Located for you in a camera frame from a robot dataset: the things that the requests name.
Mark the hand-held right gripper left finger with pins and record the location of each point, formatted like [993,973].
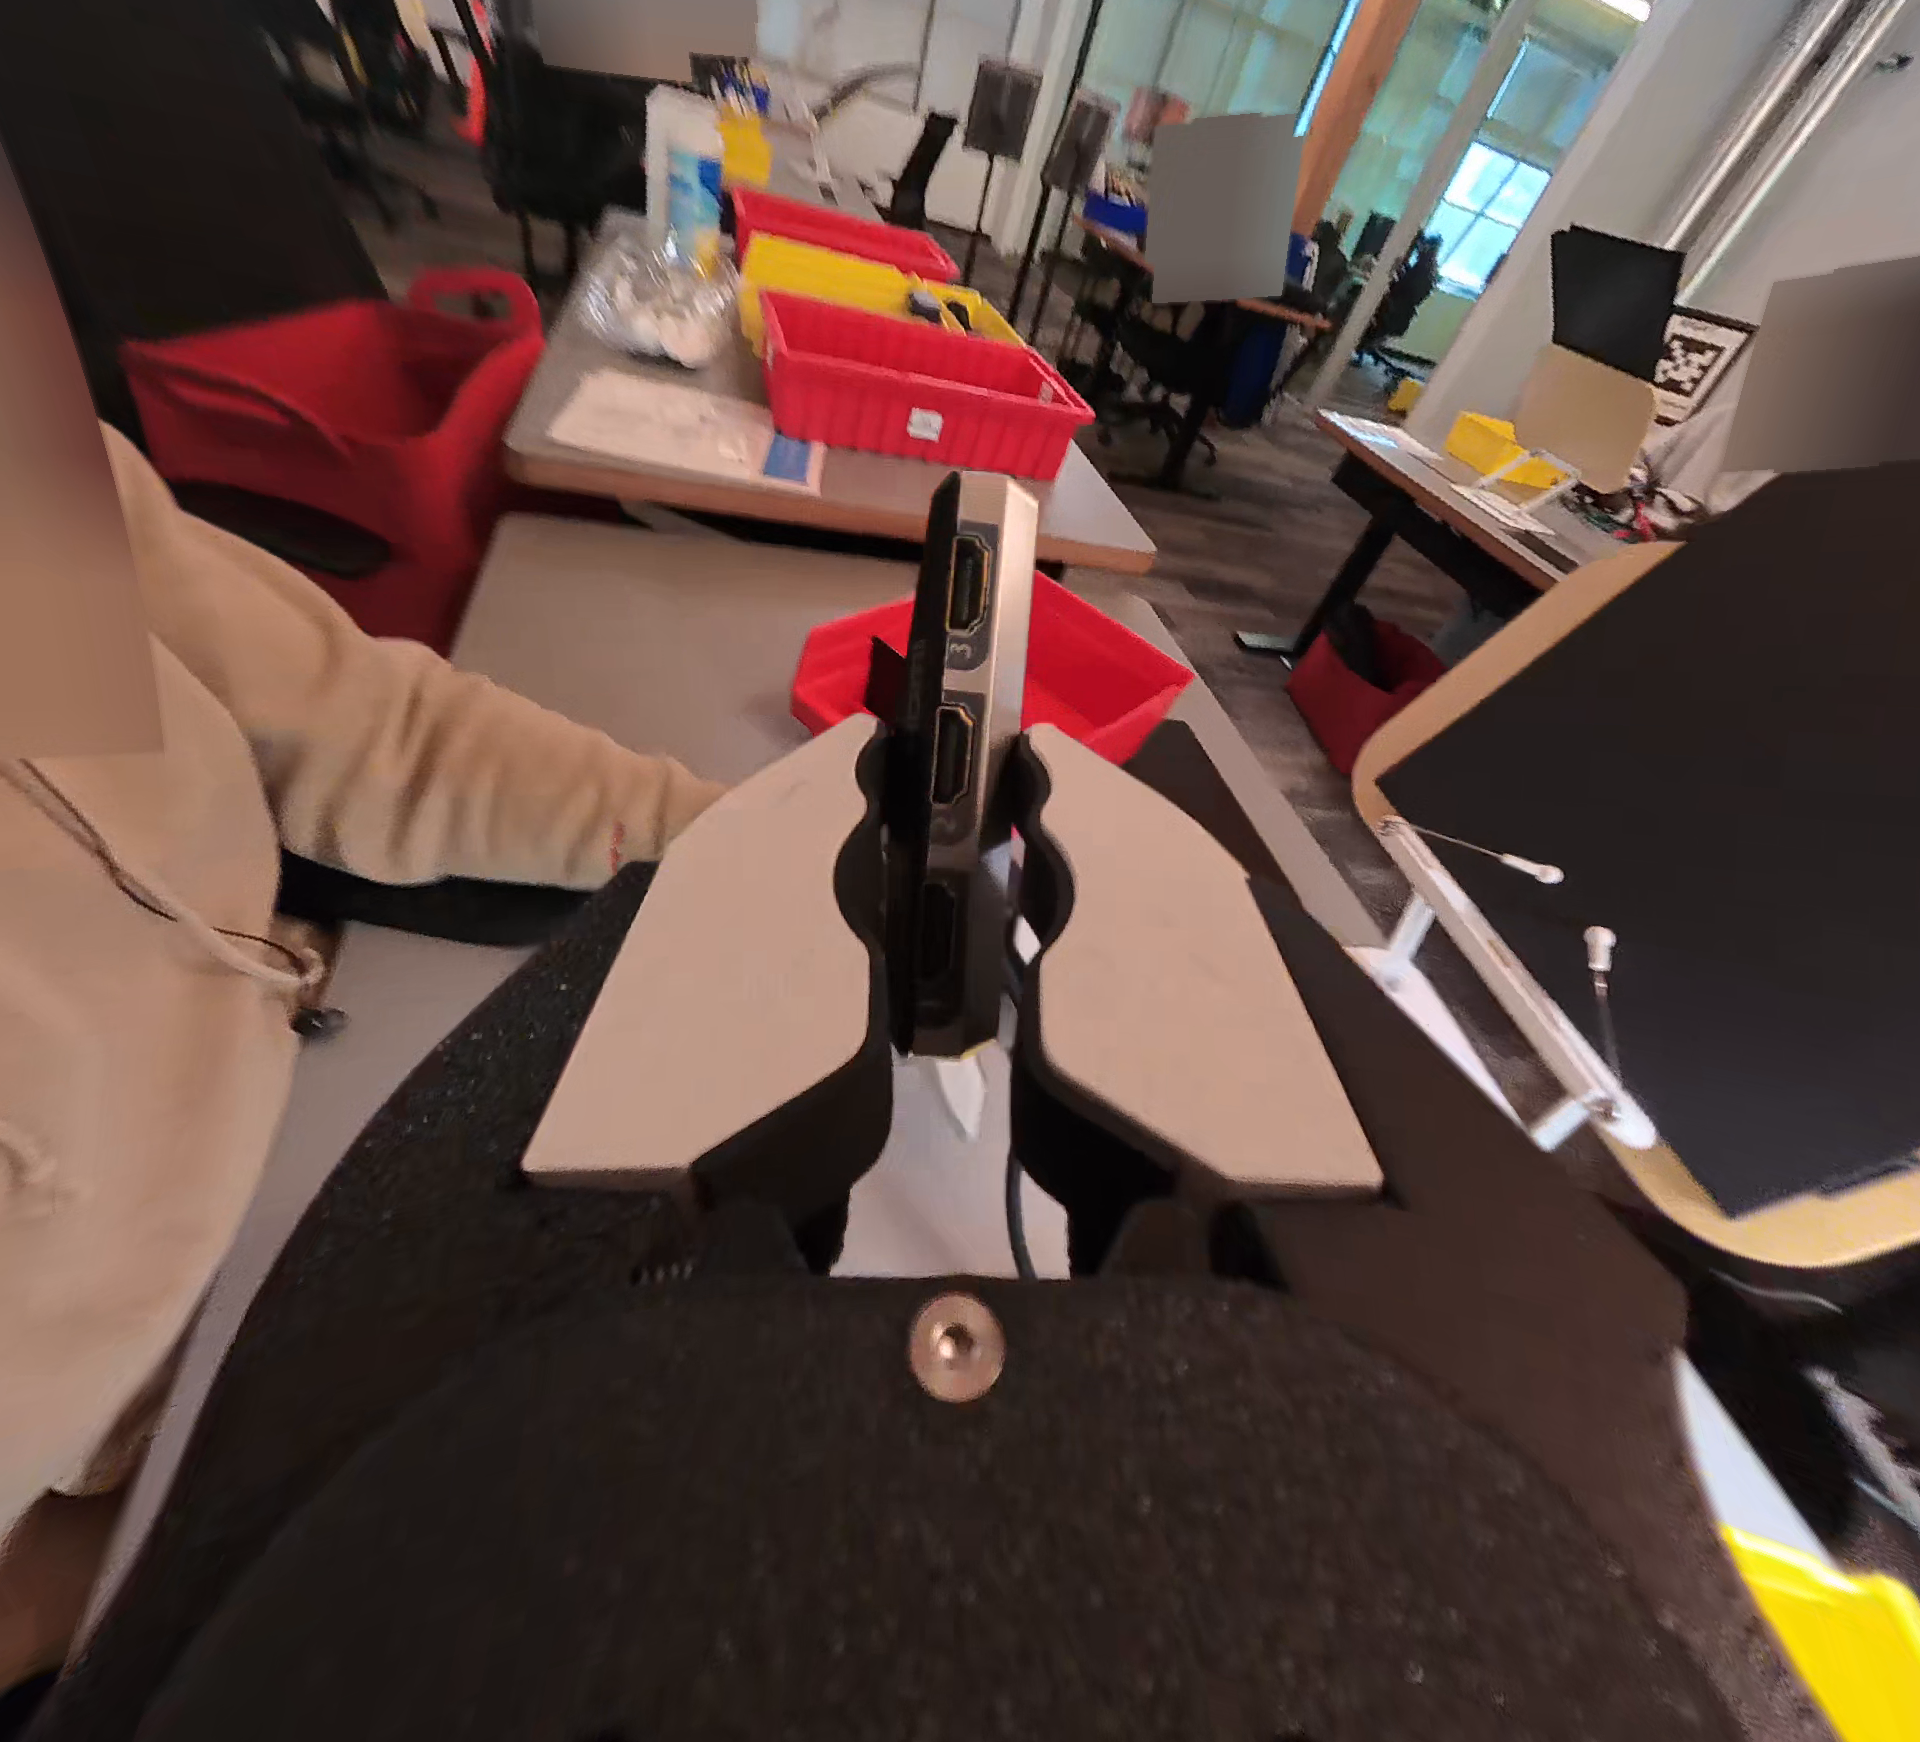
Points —
[706,1007]

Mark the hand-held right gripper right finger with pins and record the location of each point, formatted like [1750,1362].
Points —
[1200,1023]

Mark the red storage bin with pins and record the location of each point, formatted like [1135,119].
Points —
[1096,678]

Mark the dark grey hdmi adapter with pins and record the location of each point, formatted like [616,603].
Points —
[982,662]

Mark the yellow storage bin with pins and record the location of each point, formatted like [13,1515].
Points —
[1846,1652]

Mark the red storage crate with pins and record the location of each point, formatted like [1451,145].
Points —
[1349,707]

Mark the black clip microphone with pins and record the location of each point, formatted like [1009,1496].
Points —
[319,1023]

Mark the white tablet stand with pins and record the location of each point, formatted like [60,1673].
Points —
[1624,1122]

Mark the blue card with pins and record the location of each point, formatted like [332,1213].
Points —
[795,465]

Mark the wooden top office desk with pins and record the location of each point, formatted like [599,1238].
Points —
[1426,481]
[1276,309]

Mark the white paper sheet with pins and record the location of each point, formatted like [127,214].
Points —
[660,422]

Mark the person's beige hoodie torso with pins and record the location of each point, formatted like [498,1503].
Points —
[121,1099]

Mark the red ribbed bin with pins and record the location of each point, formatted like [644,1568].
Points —
[932,415]
[842,229]

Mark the small yellow box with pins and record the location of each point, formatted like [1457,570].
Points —
[1487,437]

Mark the clear plastic bag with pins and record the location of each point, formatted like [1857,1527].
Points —
[660,303]

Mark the yellow ribbed bin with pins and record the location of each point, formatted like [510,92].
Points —
[809,272]

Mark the small marker sign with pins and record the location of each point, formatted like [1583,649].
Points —
[1704,369]

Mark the white wipes canister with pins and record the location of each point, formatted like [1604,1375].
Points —
[689,167]

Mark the black panel on stand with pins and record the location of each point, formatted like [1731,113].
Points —
[1002,108]
[1081,139]

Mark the large black panel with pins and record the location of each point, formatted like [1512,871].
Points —
[180,167]

